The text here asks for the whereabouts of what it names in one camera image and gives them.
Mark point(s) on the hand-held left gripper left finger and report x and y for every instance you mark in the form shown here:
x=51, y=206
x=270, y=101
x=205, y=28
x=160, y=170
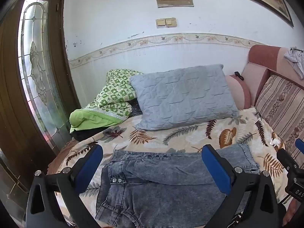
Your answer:
x=91, y=163

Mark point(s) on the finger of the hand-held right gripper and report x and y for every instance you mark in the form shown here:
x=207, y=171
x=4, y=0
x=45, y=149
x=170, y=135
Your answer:
x=288, y=159

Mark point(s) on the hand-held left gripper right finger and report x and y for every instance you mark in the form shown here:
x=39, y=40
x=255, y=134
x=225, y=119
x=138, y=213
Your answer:
x=215, y=168

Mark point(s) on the grey denim pants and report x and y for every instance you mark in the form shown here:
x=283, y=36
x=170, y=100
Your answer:
x=161, y=185

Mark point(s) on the person's right forearm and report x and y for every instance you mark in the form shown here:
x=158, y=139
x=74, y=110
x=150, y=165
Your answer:
x=292, y=215

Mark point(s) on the white crumpled tissue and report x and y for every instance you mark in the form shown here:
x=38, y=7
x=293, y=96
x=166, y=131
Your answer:
x=275, y=142

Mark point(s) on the leaf-print beige blanket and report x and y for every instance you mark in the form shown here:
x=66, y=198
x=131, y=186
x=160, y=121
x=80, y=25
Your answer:
x=180, y=133

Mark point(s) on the striped floral cushion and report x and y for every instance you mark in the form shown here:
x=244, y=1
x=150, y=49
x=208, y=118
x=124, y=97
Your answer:
x=282, y=104

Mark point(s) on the green patterned quilt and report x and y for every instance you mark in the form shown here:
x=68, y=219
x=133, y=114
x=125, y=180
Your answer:
x=111, y=99

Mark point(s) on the grey quilted pillow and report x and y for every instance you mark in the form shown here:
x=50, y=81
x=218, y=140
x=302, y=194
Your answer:
x=185, y=97

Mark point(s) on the small black object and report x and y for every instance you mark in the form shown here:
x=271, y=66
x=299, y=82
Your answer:
x=238, y=75

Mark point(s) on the white crumpled cloth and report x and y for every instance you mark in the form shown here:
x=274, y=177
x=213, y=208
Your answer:
x=295, y=60

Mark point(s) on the wooden door with glass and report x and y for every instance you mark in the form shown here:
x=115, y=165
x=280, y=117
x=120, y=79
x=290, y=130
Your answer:
x=30, y=80

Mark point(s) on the beige light switch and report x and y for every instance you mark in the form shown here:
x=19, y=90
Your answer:
x=166, y=22

